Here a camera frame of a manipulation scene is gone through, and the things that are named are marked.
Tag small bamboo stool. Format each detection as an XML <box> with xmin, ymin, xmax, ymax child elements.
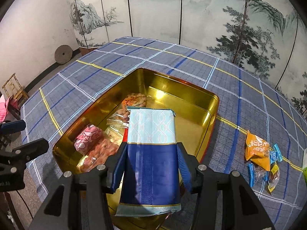
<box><xmin>2</xmin><ymin>73</ymin><xmax>29</xmax><ymax>108</ymax></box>

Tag blue white snack bag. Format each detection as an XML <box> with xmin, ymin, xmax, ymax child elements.
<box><xmin>116</xmin><ymin>108</ymin><xmax>181</xmax><ymax>217</ymax></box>

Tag round stone millstone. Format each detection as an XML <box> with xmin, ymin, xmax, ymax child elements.
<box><xmin>54</xmin><ymin>45</ymin><xmax>73</xmax><ymax>64</ymax></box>

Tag green tissue pack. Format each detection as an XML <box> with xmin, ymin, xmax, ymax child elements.
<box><xmin>302</xmin><ymin>149</ymin><xmax>307</xmax><ymax>184</ymax></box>

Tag pink white snack packet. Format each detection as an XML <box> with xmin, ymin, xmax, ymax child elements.
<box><xmin>74</xmin><ymin>125</ymin><xmax>102</xmax><ymax>155</ymax></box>

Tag blue cookie packet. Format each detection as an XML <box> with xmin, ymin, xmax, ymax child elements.
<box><xmin>270</xmin><ymin>143</ymin><xmax>283</xmax><ymax>164</ymax></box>

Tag clear bag orange snacks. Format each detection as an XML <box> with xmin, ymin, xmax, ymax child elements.
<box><xmin>77</xmin><ymin>126</ymin><xmax>124</xmax><ymax>173</ymax></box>

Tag painted folding screen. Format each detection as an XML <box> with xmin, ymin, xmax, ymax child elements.
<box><xmin>67</xmin><ymin>0</ymin><xmax>306</xmax><ymax>114</ymax></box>

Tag blue plaid tablecloth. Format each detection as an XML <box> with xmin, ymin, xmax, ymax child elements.
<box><xmin>21</xmin><ymin>37</ymin><xmax>306</xmax><ymax>229</ymax></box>

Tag pink cloth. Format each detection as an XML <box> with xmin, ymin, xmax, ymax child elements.
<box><xmin>0</xmin><ymin>94</ymin><xmax>18</xmax><ymax>123</ymax></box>

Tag orange snack packet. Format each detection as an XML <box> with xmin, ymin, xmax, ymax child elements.
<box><xmin>244</xmin><ymin>131</ymin><xmax>270</xmax><ymax>171</ymax></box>

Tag small blue wrapper packet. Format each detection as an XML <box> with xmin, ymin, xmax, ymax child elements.
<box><xmin>248</xmin><ymin>163</ymin><xmax>256</xmax><ymax>187</ymax></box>

